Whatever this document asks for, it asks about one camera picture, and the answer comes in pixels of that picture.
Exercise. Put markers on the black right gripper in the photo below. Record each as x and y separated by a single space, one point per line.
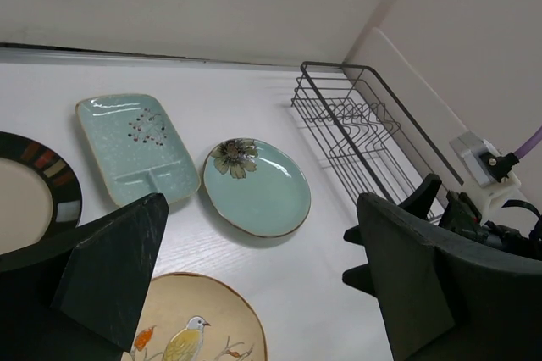
478 221

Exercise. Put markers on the black wire dish rack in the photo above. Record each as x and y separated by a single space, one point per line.
367 135

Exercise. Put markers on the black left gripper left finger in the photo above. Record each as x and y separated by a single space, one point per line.
79 295

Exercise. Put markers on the beige bird plate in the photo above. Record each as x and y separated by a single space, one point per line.
195 317

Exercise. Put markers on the teal rectangular berry plate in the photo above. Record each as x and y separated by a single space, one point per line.
137 149

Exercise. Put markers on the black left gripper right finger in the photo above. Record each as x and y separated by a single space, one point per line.
444 297

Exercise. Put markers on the black striped rim plate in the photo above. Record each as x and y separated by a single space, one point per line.
40 193

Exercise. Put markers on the teal oval flower plate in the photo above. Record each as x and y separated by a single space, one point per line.
256 187

